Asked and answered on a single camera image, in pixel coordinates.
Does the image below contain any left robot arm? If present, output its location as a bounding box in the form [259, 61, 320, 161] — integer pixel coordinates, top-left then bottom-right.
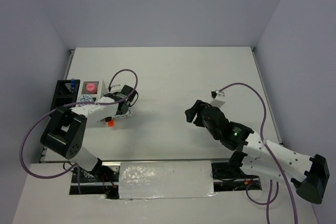
[40, 85, 139, 182]

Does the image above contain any blue patterned round tin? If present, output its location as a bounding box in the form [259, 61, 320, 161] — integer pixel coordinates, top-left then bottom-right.
[78, 94, 93, 102]

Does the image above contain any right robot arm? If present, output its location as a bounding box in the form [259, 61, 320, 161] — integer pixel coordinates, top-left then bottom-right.
[185, 100, 330, 205]

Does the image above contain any white slatted container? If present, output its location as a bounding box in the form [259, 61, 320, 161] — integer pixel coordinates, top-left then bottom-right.
[77, 79, 110, 127]

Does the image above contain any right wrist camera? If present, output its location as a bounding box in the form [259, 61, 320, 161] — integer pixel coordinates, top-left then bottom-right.
[209, 90, 226, 109]

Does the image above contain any orange highlighter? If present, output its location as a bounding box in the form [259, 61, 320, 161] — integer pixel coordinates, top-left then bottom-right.
[108, 120, 114, 127]

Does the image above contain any black slatted container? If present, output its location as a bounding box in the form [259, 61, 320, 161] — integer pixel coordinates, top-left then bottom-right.
[50, 79, 80, 110]

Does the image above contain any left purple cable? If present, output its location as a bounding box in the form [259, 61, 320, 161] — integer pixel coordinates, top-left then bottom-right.
[20, 69, 139, 196]

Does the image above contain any pink capped glitter jar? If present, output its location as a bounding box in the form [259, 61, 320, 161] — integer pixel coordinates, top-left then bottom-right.
[86, 83, 98, 94]

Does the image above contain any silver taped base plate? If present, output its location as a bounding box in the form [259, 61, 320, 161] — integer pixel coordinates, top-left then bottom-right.
[118, 161, 215, 199]

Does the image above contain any blue item in black container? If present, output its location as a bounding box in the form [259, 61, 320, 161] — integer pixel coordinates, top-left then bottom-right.
[70, 79, 76, 93]

